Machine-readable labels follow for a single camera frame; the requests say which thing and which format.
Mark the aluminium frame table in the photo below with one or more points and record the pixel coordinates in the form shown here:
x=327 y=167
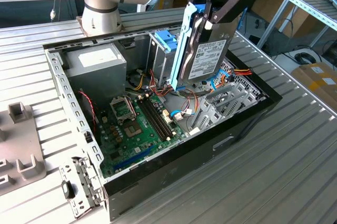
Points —
x=310 y=5

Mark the cream board connector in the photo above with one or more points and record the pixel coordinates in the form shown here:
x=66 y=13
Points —
x=166 y=117

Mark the white paper tag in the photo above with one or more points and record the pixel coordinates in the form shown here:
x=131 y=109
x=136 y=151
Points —
x=194 y=131

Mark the blue expansion slot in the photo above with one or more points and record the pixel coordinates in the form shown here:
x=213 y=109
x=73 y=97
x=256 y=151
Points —
x=134 y=158

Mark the grey metal disk bay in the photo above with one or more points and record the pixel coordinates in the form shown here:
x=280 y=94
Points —
x=210 y=108

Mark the green motherboard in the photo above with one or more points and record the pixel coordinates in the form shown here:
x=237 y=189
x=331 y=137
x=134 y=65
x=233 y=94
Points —
x=137 y=142

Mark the hard disk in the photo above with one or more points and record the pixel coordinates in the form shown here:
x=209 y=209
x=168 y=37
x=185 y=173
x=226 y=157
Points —
x=208 y=55

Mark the black RAM slot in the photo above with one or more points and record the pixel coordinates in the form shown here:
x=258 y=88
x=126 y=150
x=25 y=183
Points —
x=162 y=116
x=159 y=117
x=156 y=119
x=152 y=121

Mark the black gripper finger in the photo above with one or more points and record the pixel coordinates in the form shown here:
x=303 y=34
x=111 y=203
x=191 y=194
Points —
x=237 y=0
x=209 y=5

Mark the CPU socket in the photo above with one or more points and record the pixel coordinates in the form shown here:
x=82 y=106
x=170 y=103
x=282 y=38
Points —
x=133 y=130

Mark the grey parts rack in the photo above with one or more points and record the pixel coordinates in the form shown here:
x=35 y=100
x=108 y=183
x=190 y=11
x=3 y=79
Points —
x=18 y=145

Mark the black latch knob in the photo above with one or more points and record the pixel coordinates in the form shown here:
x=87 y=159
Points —
x=68 y=189

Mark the grey power supply unit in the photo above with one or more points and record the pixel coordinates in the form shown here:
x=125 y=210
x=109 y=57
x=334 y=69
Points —
x=97 y=76

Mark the grey metal drive cage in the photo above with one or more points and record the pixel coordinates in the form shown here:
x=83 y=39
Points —
x=158 y=63

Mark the cardboard box with labels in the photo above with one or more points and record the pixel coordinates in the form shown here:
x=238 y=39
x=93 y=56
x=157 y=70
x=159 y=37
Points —
x=316 y=82

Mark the brown cardboard box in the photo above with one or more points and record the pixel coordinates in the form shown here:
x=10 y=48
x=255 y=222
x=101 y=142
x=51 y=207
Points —
x=302 y=24
x=271 y=5

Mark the blue plastic drive latch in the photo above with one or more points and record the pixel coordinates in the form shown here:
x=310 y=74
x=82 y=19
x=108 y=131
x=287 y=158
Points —
x=166 y=38

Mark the black open PC case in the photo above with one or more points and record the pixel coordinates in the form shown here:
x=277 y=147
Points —
x=184 y=161

